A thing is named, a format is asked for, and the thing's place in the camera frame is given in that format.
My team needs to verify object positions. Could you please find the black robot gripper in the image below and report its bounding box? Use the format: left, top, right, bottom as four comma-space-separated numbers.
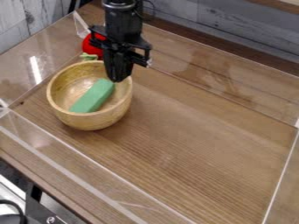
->
89, 2, 152, 82

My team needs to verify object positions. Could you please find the green rectangular block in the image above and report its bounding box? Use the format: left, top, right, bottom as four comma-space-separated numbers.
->
69, 79, 114, 113

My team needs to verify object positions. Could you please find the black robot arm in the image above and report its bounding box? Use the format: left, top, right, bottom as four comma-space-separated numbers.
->
88, 0, 152, 82

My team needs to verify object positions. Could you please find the light wooden bowl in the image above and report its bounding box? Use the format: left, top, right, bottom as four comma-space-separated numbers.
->
46, 60, 133, 130

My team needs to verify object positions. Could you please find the red plush strawberry toy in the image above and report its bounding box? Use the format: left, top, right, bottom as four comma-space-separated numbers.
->
79, 34, 102, 60

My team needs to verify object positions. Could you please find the clear acrylic enclosure wall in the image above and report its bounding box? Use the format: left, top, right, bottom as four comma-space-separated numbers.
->
0, 17, 299, 224

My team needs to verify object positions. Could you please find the black table leg bracket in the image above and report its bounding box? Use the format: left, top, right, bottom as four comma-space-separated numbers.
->
23, 184, 67, 224

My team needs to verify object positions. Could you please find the black cable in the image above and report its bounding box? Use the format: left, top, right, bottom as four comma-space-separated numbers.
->
0, 199, 27, 224

